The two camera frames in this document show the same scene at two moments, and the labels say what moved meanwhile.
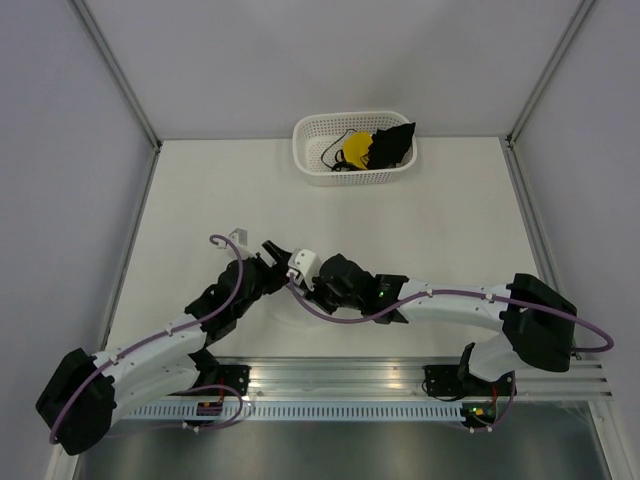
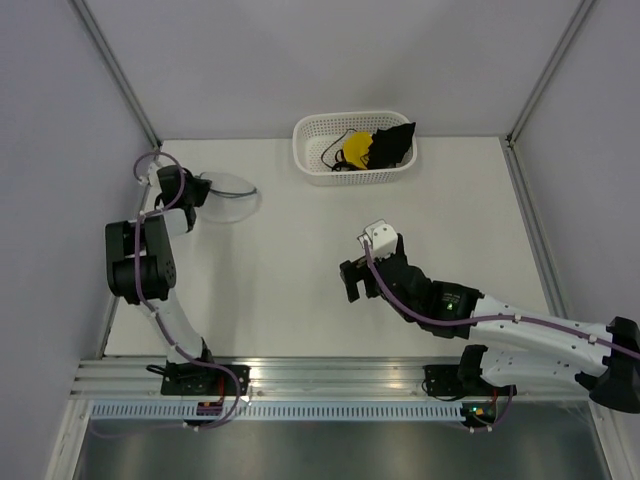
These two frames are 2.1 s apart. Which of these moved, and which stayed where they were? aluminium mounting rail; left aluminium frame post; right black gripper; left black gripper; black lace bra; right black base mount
Moved: left black gripper; right black gripper
Stayed: black lace bra; aluminium mounting rail; left aluminium frame post; right black base mount
